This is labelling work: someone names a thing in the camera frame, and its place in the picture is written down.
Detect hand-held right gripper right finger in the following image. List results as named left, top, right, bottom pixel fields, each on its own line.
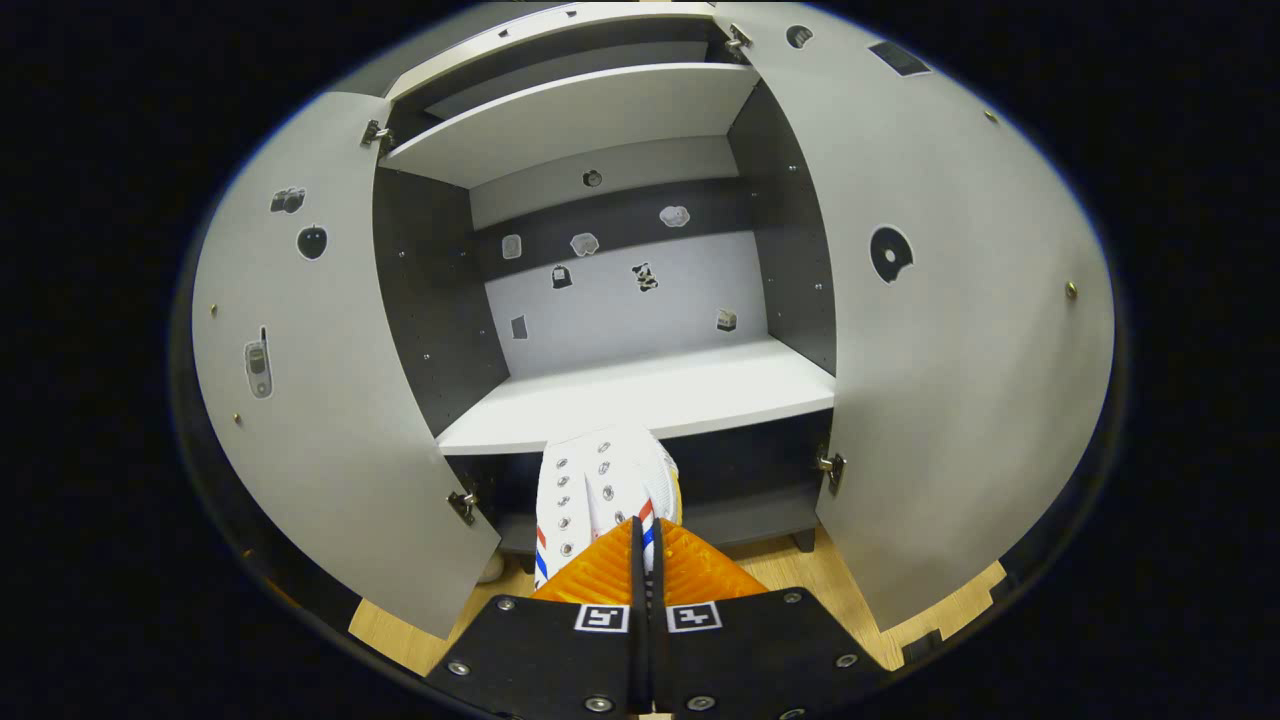
left=648, top=517, right=891, bottom=719

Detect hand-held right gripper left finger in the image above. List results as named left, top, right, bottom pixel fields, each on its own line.
left=425, top=517, right=646, bottom=717

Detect white canvas shoe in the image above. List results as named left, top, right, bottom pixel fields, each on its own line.
left=533, top=428, right=684, bottom=591

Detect white shoe cabinet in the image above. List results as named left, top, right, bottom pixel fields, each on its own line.
left=375, top=5, right=841, bottom=556

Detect white cabinet door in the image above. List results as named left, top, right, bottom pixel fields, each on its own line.
left=190, top=92, right=501, bottom=641
left=715, top=0, right=1116, bottom=633

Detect white cabinet drawer front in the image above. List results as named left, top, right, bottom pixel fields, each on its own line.
left=385, top=5, right=716, bottom=101

